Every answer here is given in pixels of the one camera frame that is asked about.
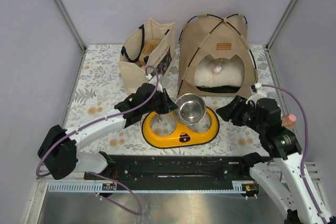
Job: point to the black tent pole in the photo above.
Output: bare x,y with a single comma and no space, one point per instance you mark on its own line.
238,22
208,34

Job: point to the white pompom toy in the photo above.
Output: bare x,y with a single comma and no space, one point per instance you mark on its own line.
217,69

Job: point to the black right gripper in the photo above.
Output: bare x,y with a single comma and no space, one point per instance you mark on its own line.
232,110

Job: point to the yellow double bowl stand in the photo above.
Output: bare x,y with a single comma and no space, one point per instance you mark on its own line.
164,131

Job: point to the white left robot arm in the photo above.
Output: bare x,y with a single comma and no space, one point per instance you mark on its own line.
60,151

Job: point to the cream canvas tote bag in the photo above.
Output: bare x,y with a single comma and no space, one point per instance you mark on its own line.
133,74

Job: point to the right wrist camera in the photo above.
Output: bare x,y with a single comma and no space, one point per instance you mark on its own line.
257,92

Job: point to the white slotted cable duct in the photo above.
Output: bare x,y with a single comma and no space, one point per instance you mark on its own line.
164,187

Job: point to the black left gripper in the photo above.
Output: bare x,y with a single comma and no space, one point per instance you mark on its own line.
166,99

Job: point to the beige pet tent fabric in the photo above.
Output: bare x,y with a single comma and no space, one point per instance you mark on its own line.
186,84

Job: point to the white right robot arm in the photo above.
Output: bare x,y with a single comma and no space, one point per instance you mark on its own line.
297,200

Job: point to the pink capped bottle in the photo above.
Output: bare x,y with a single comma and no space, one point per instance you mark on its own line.
288,121

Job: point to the white fluffy cushion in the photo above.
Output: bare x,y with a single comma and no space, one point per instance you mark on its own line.
232,73

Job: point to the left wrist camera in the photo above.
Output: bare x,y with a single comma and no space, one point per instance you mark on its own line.
155,80

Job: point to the stainless steel pet bowl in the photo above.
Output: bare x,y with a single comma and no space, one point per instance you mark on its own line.
191,109

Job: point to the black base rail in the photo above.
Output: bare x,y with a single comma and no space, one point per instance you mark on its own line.
189,169

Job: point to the brown cardboard box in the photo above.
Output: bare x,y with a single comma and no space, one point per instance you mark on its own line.
148,48

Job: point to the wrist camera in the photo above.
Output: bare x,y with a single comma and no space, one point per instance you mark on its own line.
155,80
257,92

